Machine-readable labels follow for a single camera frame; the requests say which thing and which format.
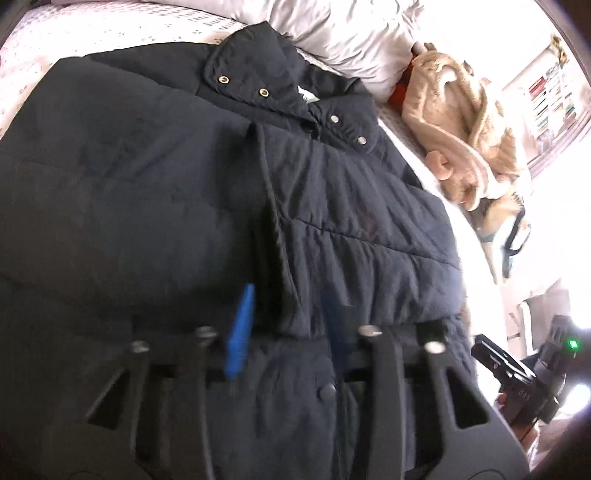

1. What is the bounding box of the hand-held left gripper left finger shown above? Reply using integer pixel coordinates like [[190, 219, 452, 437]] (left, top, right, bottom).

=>
[[41, 283, 256, 480]]

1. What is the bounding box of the bag with dark strap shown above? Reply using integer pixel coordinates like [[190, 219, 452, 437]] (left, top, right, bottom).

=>
[[478, 191, 533, 280]]

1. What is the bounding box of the white pillow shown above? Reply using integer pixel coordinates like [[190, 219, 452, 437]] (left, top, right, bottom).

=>
[[267, 0, 426, 101]]

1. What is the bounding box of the red cloth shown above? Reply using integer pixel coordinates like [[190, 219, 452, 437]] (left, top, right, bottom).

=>
[[387, 59, 415, 110]]

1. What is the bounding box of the bookshelf with books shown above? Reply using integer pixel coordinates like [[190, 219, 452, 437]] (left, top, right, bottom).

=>
[[502, 36, 583, 178]]

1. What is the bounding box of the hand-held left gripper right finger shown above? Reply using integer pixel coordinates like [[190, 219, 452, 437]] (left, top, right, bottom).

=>
[[321, 285, 529, 480]]

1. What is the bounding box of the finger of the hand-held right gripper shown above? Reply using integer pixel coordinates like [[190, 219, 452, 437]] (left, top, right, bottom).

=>
[[471, 335, 533, 385]]

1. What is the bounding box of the white textured blanket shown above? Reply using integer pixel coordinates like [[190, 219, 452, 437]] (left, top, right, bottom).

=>
[[18, 0, 278, 52]]

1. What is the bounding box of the beige fleece robe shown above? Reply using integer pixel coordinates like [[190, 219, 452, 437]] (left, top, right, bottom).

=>
[[401, 41, 528, 212]]

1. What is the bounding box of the dark navy puffer jacket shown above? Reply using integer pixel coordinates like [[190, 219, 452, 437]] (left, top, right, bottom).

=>
[[0, 21, 477, 480]]

